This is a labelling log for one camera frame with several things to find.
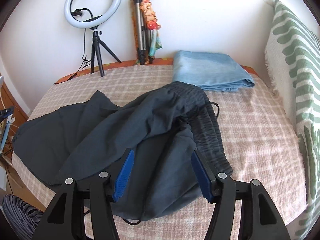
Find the folded light blue cloth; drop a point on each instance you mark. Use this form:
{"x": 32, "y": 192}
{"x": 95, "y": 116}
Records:
{"x": 210, "y": 71}

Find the small black tripod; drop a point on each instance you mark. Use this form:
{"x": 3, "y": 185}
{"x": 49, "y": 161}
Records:
{"x": 96, "y": 52}

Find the white ring light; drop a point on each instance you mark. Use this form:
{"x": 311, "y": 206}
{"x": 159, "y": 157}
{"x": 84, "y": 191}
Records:
{"x": 85, "y": 14}

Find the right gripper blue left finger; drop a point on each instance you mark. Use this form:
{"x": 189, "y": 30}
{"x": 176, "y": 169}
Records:
{"x": 123, "y": 172}

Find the striped trouser leg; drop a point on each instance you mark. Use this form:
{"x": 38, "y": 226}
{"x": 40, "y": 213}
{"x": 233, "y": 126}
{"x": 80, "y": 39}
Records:
{"x": 22, "y": 217}

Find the folded silver tripod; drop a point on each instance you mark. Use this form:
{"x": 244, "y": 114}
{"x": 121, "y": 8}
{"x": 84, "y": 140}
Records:
{"x": 141, "y": 30}

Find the green patterned white pillow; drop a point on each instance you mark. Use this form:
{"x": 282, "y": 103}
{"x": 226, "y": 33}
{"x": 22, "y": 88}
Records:
{"x": 292, "y": 59}

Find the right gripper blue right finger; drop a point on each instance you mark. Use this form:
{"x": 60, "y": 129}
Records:
{"x": 203, "y": 174}

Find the dark grey pants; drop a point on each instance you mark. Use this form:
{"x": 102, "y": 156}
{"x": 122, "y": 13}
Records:
{"x": 163, "y": 127}

